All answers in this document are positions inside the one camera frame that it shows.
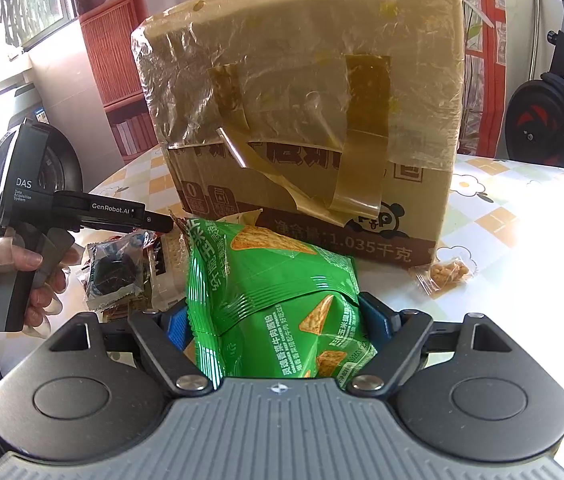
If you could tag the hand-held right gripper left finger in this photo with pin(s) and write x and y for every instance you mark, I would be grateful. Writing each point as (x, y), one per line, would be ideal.
(177, 321)

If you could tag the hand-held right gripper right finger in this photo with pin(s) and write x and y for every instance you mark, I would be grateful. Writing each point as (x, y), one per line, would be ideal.
(376, 315)

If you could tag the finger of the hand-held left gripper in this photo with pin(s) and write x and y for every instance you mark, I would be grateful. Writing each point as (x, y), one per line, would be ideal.
(159, 222)

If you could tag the green chip bag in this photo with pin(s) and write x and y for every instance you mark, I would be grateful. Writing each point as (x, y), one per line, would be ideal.
(272, 285)

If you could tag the plastic-lined cardboard box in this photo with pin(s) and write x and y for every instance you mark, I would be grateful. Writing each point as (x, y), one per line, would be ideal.
(302, 85)

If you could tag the grey washing machine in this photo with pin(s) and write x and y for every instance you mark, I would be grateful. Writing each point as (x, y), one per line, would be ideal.
(64, 160)

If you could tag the cracker sandwich packet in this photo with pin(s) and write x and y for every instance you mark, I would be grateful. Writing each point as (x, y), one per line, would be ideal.
(166, 270)

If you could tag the clear dark cookie packet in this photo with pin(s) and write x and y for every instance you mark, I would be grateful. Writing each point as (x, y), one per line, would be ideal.
(111, 272)

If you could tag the clear peanut packet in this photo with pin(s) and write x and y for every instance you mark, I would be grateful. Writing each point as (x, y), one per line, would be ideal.
(444, 275)

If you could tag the checkered floral tablecloth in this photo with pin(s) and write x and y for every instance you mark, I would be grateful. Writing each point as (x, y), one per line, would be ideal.
(512, 240)

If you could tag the thin metal pole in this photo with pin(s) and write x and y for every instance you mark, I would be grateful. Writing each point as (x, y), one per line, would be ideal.
(537, 35)

